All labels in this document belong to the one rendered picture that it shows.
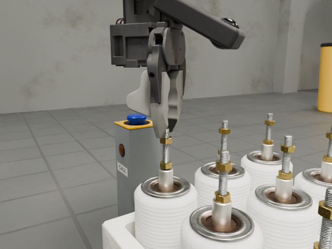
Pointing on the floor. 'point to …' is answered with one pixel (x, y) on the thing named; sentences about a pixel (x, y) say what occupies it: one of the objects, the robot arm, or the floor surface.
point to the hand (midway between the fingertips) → (169, 126)
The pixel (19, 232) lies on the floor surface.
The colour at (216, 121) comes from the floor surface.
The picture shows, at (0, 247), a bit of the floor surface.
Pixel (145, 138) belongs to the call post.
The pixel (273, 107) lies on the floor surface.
